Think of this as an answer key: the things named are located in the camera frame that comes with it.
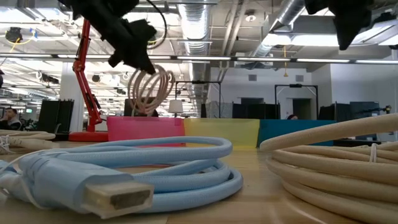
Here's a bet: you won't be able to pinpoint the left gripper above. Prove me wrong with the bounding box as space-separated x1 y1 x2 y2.
79 14 158 75

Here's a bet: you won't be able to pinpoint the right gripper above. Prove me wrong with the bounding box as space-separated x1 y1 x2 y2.
304 0 376 50

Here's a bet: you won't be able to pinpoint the beige cable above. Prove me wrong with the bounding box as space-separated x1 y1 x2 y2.
259 113 398 224
127 63 176 116
0 129 60 156

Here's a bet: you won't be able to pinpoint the light blue cable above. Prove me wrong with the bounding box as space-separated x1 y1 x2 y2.
0 136 244 220

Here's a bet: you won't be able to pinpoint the red desk lamp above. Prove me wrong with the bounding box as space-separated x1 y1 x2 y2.
68 18 109 143

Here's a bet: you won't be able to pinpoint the white lampshade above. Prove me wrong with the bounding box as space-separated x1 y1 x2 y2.
168 99 185 114

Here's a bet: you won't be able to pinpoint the pink-red plastic bin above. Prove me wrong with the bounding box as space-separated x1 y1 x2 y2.
106 116 187 147

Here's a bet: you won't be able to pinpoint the long ceiling light strip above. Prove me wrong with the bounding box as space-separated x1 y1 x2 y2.
0 53 398 65

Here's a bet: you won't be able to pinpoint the dark blue monitor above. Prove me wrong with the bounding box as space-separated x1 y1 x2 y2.
349 101 381 119

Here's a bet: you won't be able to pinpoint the blue plastic bin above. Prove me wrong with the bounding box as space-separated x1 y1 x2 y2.
256 119 338 147

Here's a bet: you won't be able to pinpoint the yellow plastic bin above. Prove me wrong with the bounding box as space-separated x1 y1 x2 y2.
183 118 261 150

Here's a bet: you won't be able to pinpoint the black ceiling device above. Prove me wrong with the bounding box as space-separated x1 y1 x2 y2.
4 26 24 44

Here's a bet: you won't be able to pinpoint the black partition panels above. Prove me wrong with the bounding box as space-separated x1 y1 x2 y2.
231 102 280 120

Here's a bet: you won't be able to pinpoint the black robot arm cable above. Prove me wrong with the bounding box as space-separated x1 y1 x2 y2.
145 0 169 50

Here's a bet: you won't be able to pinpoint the silver ribbed ventilation duct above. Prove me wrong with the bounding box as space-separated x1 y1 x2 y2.
248 0 307 60
176 0 216 103

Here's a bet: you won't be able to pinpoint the black metal frame stand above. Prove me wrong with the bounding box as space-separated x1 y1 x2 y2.
274 83 319 121
175 80 222 118

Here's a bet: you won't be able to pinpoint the yellow hanging cord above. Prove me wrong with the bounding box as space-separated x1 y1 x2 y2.
282 45 289 78

